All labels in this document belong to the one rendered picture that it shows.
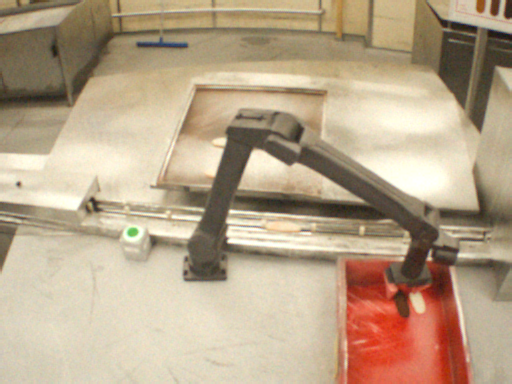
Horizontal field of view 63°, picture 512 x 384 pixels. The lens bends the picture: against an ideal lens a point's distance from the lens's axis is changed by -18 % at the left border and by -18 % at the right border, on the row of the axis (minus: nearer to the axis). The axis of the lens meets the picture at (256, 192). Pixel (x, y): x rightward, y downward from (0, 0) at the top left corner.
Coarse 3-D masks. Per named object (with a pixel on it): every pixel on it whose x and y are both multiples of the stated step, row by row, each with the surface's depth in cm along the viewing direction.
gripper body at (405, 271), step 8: (392, 264) 113; (400, 264) 113; (408, 264) 107; (416, 264) 106; (424, 264) 107; (392, 272) 111; (400, 272) 111; (408, 272) 108; (416, 272) 108; (424, 272) 111; (400, 280) 109; (408, 280) 109; (416, 280) 109
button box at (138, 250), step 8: (144, 232) 134; (120, 240) 131; (128, 240) 131; (136, 240) 131; (144, 240) 133; (152, 240) 139; (128, 248) 133; (136, 248) 132; (144, 248) 133; (128, 256) 135; (136, 256) 134; (144, 256) 134
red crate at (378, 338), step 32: (352, 288) 126; (384, 288) 125; (416, 288) 124; (352, 320) 117; (384, 320) 116; (416, 320) 115; (352, 352) 110; (384, 352) 109; (416, 352) 107; (448, 352) 106
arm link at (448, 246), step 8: (424, 232) 98; (432, 232) 97; (440, 232) 104; (424, 240) 99; (432, 240) 99; (440, 240) 102; (448, 240) 102; (456, 240) 102; (424, 248) 101; (440, 248) 102; (448, 248) 101; (456, 248) 101; (440, 256) 102; (448, 256) 102; (456, 256) 101; (448, 264) 103
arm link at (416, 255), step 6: (414, 240) 105; (414, 246) 104; (432, 246) 103; (408, 252) 106; (414, 252) 104; (420, 252) 103; (426, 252) 103; (432, 252) 105; (408, 258) 107; (414, 258) 105; (420, 258) 104; (426, 258) 105; (432, 258) 105
